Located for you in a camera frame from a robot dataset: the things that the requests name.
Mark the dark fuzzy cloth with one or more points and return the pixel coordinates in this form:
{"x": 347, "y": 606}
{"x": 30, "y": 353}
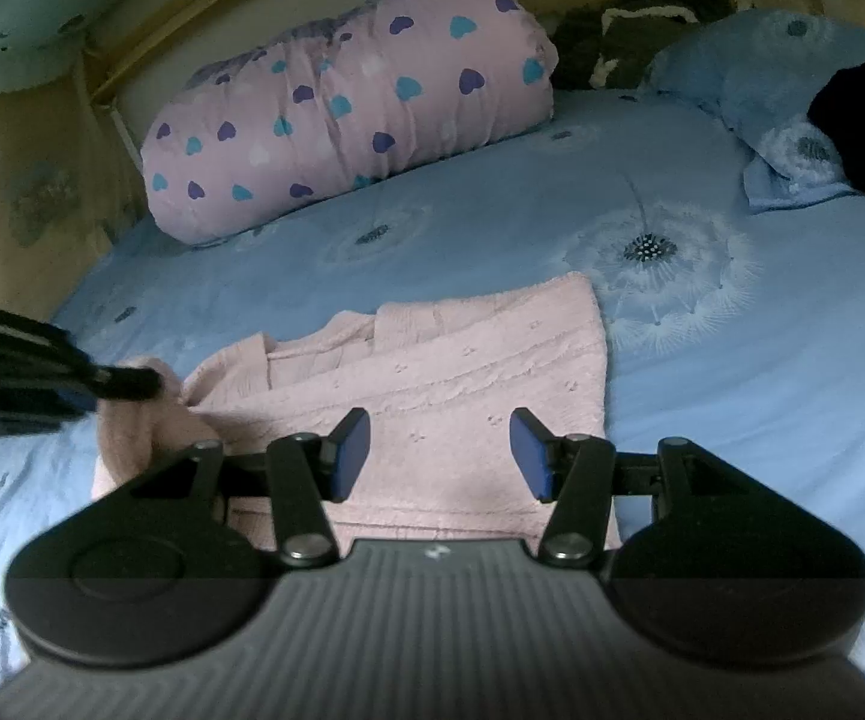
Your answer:
{"x": 627, "y": 45}

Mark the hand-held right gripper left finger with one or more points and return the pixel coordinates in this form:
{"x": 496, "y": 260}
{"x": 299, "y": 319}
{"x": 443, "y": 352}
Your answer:
{"x": 350, "y": 457}

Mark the pink heart-print rolled quilt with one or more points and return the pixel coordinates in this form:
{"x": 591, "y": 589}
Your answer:
{"x": 350, "y": 112}

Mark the pink knitted sweater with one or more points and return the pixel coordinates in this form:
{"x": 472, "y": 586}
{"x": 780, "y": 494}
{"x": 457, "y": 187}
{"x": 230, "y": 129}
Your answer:
{"x": 440, "y": 382}

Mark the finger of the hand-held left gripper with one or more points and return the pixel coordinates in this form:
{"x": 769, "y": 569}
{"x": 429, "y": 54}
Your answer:
{"x": 129, "y": 382}

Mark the blue dandelion-print bed sheet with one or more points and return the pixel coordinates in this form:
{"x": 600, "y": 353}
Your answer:
{"x": 515, "y": 240}

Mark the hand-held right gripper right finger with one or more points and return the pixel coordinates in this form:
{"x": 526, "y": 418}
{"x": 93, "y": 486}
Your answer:
{"x": 534, "y": 457}

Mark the crumpled blue blanket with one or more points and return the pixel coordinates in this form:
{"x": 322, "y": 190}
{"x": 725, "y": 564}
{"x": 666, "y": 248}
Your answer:
{"x": 762, "y": 75}

